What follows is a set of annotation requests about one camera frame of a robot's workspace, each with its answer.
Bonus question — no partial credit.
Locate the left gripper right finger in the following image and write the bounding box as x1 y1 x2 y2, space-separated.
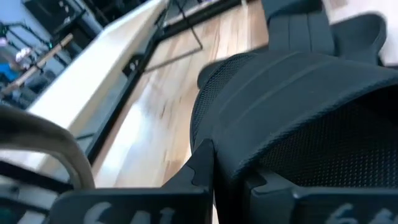
244 172 398 224

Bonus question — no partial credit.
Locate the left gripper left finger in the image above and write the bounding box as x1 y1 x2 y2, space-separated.
49 139 216 224

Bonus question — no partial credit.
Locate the background wooden table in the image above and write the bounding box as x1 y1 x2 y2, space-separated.
0 32 75 98

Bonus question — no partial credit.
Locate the person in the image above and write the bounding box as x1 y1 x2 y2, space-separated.
0 62 20 82

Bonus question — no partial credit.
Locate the pink item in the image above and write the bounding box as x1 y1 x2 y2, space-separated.
15 47 32 62

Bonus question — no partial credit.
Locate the black cabinet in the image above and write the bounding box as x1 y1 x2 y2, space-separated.
22 0 103 40

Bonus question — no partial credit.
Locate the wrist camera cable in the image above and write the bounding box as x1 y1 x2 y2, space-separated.
0 105 96 190

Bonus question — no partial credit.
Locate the wooden shelf black frame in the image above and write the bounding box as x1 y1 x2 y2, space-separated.
26 0 205 165

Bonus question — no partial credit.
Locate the black table edge rail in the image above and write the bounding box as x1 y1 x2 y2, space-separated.
161 0 249 30

